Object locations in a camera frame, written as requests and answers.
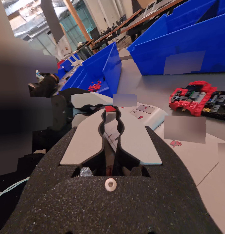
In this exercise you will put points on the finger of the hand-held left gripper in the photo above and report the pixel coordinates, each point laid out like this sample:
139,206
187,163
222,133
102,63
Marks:
76,118
86,99

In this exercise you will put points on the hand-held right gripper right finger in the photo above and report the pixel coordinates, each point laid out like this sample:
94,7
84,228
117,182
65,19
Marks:
138,142

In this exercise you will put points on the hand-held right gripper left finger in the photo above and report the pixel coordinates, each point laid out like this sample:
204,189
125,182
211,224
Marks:
83,144

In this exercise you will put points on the small red lego brick assembly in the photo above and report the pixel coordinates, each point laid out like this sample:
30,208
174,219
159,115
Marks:
110,108

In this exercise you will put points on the pile of red lego pieces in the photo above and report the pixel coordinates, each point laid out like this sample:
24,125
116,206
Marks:
94,87

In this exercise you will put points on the lego instruction booklet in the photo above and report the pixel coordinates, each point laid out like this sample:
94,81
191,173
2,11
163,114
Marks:
151,117

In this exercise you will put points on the red and black lego car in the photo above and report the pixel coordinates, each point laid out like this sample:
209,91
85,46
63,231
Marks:
189,104

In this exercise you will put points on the person's left hand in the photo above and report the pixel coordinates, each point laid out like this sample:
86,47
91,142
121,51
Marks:
44,86

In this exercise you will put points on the blue bin with red pieces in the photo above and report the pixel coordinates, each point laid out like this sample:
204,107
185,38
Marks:
112,69

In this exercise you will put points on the blue plastic bin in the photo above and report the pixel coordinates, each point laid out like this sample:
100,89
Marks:
68,64

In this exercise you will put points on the red plastic bin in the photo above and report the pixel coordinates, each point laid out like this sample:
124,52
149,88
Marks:
60,64

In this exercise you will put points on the black printed box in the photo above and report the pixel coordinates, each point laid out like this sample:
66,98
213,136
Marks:
85,51

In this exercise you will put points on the white printed paper sheets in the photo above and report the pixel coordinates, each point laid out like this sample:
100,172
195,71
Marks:
64,47

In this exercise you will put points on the large blue divided bin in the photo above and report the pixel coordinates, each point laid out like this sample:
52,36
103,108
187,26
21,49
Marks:
151,54

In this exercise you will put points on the long wooden desk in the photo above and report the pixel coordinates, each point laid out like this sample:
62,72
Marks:
134,20

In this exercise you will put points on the wooden post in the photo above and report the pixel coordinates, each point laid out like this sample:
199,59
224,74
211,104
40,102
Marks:
75,18

